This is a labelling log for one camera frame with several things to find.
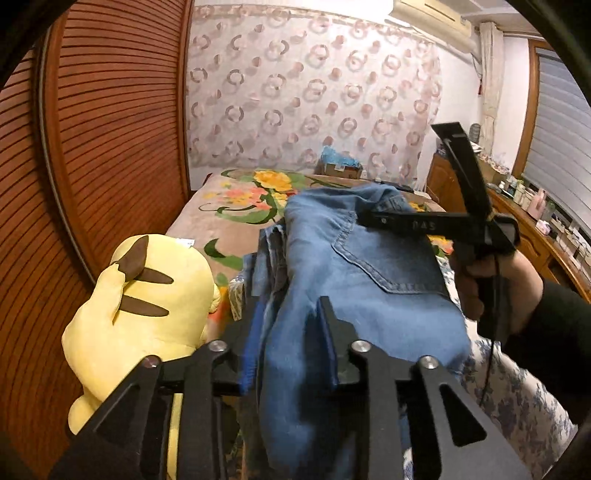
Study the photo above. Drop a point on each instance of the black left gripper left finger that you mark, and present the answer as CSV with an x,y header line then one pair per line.
x,y
127,437

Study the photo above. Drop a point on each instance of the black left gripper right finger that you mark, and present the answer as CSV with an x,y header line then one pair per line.
x,y
450,436

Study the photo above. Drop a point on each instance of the blue denim jeans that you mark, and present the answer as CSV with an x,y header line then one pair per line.
x,y
296,425

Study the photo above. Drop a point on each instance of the black sleeved right forearm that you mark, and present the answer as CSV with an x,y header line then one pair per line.
x,y
554,345

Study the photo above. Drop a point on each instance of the right hand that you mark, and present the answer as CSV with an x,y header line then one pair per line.
x,y
508,285

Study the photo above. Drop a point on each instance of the pink bottle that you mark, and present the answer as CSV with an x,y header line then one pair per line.
x,y
537,204

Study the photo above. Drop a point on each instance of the blue white floral quilt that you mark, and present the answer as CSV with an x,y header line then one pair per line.
x,y
529,417

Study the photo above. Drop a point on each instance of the grey window blind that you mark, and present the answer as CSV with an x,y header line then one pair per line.
x,y
559,156

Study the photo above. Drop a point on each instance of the yellow Pikachu plush toy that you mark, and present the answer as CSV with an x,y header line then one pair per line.
x,y
154,298

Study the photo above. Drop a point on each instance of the cardboard box with blue cloth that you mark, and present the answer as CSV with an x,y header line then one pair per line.
x,y
335,164

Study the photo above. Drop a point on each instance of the cream window curtain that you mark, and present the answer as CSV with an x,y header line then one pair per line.
x,y
493,63

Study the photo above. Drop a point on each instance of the white air conditioner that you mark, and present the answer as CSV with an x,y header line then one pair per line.
x,y
439,20

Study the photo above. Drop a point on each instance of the floral colourful blanket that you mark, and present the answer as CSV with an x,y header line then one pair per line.
x,y
223,218

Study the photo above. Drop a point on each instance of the brown louvered wardrobe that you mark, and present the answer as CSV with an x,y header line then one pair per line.
x,y
92,152

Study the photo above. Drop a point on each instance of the patterned sheer wall curtain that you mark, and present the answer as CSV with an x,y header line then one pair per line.
x,y
273,86

